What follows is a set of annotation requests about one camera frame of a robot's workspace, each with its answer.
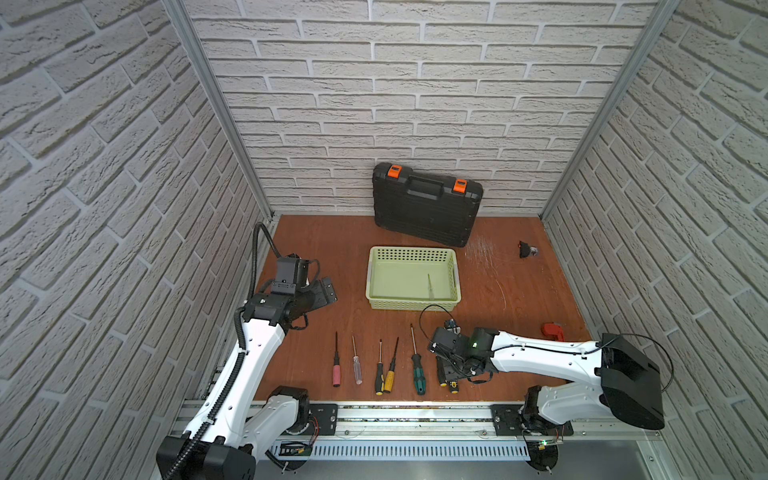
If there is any light green perforated bin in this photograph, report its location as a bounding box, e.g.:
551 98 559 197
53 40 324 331
366 246 462 311

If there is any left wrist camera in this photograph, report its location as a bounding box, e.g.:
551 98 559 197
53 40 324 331
271 254 310 295

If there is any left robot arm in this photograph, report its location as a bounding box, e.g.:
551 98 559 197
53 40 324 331
156 254 338 479

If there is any red handled wrench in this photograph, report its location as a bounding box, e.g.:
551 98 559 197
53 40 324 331
541 322 565 342

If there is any small black clamp object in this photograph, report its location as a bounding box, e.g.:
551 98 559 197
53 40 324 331
518 241 539 258

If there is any black plastic tool case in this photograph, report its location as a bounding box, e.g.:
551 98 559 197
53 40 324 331
372 163 484 248

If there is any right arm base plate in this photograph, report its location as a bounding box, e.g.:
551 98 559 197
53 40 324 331
490 404 574 437

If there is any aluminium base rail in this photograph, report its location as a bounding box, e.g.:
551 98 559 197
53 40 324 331
160 398 679 480

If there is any clear red handled screwdriver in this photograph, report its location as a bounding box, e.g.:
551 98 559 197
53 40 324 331
352 337 363 385

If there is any black yellow flathead screwdriver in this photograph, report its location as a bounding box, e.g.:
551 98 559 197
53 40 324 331
374 340 385 396

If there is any pink handled screwdriver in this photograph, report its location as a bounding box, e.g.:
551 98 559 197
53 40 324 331
332 333 341 388

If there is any black yellow Phillips screwdriver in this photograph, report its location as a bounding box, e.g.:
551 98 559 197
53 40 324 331
436 357 448 387

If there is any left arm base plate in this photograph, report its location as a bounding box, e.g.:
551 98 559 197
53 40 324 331
283 402 339 437

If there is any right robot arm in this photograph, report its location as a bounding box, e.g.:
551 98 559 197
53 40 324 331
428 327 665 434

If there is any green black Phillips screwdriver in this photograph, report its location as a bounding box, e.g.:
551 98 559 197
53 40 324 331
410 325 426 396

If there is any orange handled black screwdriver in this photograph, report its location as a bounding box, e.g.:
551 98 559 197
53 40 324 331
383 339 399 393

